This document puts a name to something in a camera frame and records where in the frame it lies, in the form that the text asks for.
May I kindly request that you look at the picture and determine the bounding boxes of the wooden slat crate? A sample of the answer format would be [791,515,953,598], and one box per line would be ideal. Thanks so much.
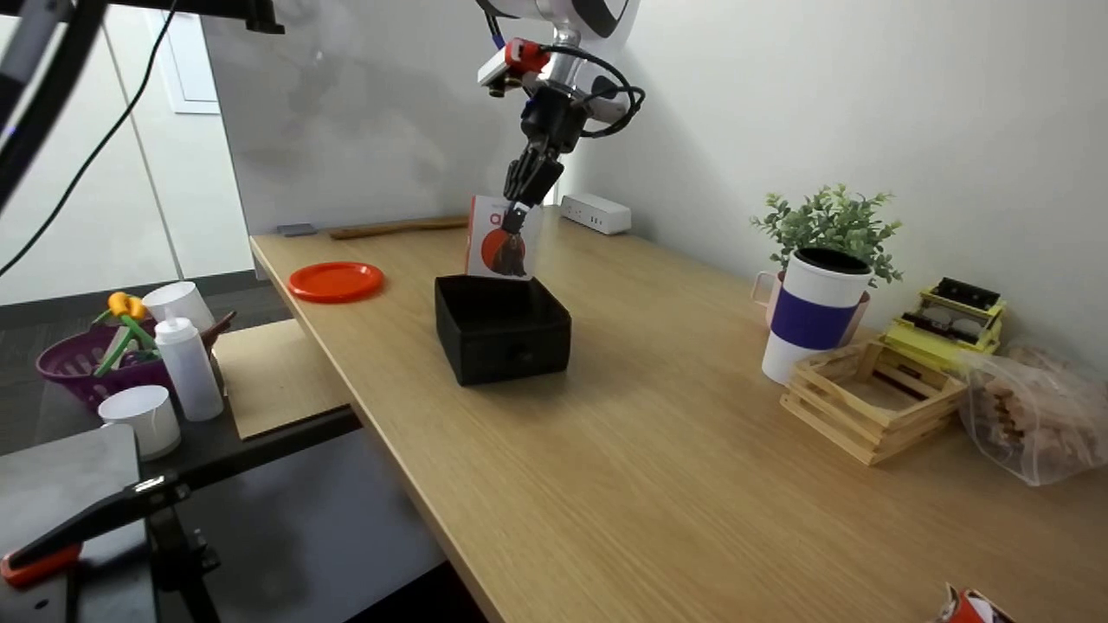
[781,335,970,470]

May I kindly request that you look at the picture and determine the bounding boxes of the purple bowl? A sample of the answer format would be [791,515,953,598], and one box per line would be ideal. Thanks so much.
[30,323,178,408]

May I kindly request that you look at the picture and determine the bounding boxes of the wrist camera with red part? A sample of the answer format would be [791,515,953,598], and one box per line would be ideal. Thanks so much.
[475,36,558,99]

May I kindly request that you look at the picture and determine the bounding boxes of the yellow and black toy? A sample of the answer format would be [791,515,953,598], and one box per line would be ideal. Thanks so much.
[876,273,1008,378]

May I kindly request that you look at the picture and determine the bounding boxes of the thick black cable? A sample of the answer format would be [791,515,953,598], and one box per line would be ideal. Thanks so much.
[0,0,110,214]

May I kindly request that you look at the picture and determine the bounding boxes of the long brown wooden stick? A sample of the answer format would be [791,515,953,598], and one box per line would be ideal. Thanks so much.
[329,214,475,245]

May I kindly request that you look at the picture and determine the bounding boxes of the green artificial plant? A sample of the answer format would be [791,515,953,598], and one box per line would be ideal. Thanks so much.
[755,182,909,289]

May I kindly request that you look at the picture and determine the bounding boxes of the white rectangular box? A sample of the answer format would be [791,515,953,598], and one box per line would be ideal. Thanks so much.
[558,191,635,240]

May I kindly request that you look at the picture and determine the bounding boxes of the black clamp with orange handle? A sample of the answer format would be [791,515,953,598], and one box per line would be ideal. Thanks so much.
[0,406,366,623]

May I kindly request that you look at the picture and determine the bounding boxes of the white paper cup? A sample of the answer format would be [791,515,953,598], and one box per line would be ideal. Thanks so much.
[141,280,220,340]
[93,380,189,465]

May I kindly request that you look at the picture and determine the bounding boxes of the light wooden board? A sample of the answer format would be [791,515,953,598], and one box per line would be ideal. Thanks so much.
[213,317,357,441]

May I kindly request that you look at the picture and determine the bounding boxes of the orange plastic plate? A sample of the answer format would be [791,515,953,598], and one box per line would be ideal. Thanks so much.
[284,258,388,306]

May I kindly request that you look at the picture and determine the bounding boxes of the grey sheet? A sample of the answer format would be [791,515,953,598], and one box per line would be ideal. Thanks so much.
[0,423,161,623]

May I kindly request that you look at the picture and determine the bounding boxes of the black looped gripper cable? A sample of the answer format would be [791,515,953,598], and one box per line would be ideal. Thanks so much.
[550,40,650,145]

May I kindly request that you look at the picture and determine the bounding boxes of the thin black cable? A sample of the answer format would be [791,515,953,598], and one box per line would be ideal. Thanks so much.
[0,0,184,280]

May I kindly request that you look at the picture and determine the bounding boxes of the white book with red circle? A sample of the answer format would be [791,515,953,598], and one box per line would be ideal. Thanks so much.
[462,191,547,283]

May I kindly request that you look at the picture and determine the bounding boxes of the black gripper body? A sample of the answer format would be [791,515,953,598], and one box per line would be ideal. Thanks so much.
[516,85,596,163]

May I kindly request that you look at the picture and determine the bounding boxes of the white cup with purple band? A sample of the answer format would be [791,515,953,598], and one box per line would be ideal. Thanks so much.
[753,245,873,388]

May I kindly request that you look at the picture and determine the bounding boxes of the clear plastic snack bag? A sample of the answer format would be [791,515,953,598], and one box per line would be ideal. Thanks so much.
[955,343,1108,490]

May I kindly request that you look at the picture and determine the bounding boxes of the red snack packet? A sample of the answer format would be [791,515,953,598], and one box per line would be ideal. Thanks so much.
[935,580,1020,623]

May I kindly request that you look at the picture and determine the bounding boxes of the brown spoon handle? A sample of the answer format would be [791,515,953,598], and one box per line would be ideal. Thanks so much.
[200,306,242,353]

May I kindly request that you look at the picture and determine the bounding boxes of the white plastic bottle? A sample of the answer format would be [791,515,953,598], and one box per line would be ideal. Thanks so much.
[154,315,228,424]

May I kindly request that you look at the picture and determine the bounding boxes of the black fabric box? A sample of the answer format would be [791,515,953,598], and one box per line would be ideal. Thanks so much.
[432,271,576,390]

